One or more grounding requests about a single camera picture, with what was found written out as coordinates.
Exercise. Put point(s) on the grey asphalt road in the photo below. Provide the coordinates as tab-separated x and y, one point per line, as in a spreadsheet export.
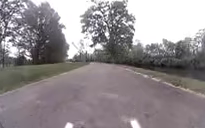
103	90

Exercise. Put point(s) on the tall lone tree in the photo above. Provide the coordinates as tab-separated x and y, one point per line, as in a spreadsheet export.
110	30

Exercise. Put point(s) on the group of dark trees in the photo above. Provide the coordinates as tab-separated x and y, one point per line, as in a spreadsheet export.
43	36

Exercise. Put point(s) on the robot's own part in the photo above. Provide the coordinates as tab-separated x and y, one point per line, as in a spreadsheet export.
135	124
68	125

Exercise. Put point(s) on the row of bushes and trees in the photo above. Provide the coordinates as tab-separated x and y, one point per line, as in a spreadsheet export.
171	55

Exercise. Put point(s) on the grass strip beside water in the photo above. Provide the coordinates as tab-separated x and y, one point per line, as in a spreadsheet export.
186	81

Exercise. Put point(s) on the grass verge with trees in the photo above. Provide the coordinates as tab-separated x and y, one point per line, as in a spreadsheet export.
16	76

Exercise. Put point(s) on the dark water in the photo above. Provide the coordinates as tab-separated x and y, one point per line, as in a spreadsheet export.
193	74

